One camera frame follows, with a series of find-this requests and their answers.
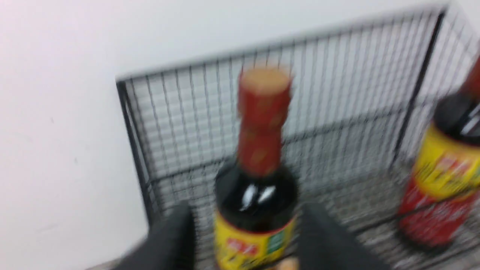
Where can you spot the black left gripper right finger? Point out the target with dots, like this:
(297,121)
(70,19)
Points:
(324,244)

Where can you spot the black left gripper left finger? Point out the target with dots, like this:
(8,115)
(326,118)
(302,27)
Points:
(170,244)

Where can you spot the soy sauce bottle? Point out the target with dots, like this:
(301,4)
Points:
(256,194)
(444,182)

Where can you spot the black wire mesh shelf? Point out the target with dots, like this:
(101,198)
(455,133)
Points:
(362,97)

